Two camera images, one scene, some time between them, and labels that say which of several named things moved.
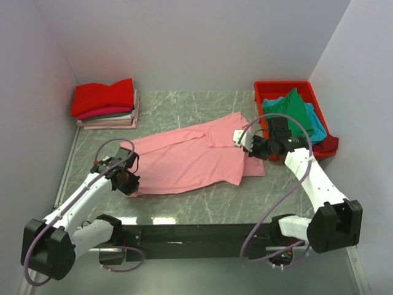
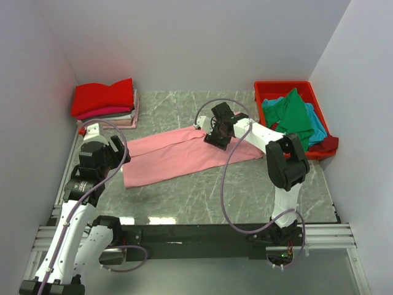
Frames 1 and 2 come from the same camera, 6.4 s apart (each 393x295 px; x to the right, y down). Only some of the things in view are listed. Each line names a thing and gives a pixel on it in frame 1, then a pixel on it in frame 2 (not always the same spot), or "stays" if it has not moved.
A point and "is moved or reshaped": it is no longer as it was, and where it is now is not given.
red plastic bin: (267, 90) stays
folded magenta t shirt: (124, 109) stays
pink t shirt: (203, 155) is moved or reshaped
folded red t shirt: (88, 96) stays
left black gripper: (132, 186) to (117, 156)
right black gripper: (253, 153) to (212, 140)
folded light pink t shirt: (135, 120) stays
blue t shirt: (320, 132) stays
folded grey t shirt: (126, 114) stays
